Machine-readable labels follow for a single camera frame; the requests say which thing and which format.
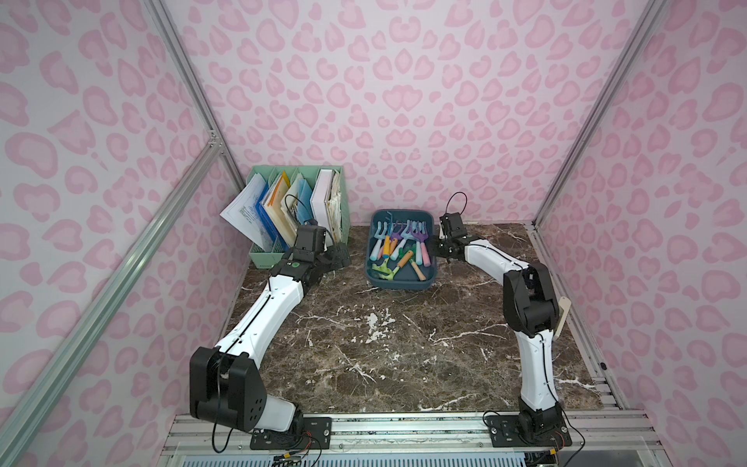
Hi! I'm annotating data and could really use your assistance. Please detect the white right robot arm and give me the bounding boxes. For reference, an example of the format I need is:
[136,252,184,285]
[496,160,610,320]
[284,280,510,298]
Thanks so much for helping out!
[435,212,564,442]

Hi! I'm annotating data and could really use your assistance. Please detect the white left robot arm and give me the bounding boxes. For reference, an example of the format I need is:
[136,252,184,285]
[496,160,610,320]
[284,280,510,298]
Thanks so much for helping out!
[190,225,350,435]

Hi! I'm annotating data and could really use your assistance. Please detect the dark green rake wooden handle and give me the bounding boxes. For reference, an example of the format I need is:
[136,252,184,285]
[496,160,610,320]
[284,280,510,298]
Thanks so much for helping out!
[398,250,426,281]

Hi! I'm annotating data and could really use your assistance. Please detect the grey blue stapler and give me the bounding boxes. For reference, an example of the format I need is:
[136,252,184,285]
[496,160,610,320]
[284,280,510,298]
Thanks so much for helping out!
[554,296,572,341]

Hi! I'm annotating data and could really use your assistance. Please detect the green file organizer crate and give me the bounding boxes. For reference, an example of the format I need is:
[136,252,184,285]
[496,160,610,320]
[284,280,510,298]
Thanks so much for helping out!
[246,165,351,270]

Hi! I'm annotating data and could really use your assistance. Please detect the orange book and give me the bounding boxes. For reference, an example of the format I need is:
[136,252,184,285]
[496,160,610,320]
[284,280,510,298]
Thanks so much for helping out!
[262,170,296,247]

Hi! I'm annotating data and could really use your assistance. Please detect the teal rake mint handle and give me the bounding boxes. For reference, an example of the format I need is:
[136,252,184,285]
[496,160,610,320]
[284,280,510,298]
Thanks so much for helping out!
[369,222,387,262]

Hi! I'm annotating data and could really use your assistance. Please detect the lime rake orange handle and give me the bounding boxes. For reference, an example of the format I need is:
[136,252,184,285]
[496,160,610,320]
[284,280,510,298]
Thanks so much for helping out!
[372,249,396,276]

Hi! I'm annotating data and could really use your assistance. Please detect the light blue rake white handle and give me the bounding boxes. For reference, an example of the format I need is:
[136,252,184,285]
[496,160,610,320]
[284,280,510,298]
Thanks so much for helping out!
[389,220,412,260]

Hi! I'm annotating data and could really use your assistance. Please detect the aluminium front rail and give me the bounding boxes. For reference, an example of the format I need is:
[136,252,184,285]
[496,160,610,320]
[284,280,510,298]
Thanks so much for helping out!
[156,407,669,467]

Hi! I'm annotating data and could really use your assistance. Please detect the white thick book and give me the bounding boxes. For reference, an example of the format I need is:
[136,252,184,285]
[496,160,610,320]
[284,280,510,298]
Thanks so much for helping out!
[310,169,336,232]

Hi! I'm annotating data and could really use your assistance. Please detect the purple rake pink handle small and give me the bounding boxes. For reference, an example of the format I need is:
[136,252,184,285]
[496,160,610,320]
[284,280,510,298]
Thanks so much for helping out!
[389,223,404,257]

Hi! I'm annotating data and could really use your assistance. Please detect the dark teal storage box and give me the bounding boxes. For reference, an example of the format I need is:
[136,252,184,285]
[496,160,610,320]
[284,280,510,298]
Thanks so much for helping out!
[365,209,439,290]

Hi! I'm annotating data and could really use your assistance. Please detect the teal book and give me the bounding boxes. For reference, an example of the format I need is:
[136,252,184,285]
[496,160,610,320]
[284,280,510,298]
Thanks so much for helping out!
[280,173,314,235]

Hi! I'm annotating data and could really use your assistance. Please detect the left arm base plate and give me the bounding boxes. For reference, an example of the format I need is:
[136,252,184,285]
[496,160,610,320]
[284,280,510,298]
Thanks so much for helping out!
[250,416,333,451]

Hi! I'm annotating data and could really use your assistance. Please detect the light blue rake mint handle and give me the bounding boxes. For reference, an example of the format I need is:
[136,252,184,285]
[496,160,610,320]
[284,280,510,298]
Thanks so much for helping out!
[403,220,422,265]

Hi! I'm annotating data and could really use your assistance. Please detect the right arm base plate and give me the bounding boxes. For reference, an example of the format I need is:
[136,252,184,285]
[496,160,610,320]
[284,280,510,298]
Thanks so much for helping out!
[482,412,573,451]

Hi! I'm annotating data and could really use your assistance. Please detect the blue rake yellow handle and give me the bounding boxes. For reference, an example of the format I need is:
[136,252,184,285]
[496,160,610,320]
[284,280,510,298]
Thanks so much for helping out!
[381,222,396,258]

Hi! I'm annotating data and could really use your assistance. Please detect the white paper sheets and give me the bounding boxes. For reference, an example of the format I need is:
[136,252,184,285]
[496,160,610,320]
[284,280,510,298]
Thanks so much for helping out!
[221,174,274,252]

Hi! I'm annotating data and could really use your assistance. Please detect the blue folder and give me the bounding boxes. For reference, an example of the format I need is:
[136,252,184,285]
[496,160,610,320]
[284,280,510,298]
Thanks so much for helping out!
[255,185,287,251]

